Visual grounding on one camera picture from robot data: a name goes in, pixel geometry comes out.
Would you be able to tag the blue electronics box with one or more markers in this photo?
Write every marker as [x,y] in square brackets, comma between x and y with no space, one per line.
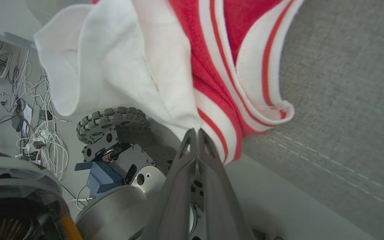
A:
[102,176]

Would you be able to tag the grey round robot shell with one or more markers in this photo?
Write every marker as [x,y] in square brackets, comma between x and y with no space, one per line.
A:
[12,173]

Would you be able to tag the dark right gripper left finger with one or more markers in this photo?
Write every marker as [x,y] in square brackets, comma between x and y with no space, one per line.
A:
[175,200]

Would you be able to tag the black omni wheel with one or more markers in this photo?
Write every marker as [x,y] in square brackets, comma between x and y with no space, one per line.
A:
[112,121]

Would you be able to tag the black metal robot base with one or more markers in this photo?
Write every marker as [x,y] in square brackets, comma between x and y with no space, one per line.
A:
[145,160]

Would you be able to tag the grey fabric sofa cushion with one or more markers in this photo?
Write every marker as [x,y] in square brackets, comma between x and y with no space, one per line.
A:
[338,100]

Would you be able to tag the grey robot waist column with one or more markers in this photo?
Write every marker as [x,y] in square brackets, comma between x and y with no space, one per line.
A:
[112,213]

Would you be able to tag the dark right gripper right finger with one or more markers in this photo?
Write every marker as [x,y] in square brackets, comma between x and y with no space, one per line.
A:
[218,206]

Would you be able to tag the red basketball jersey white sleeves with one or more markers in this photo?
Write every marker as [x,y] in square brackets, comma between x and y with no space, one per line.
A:
[118,60]

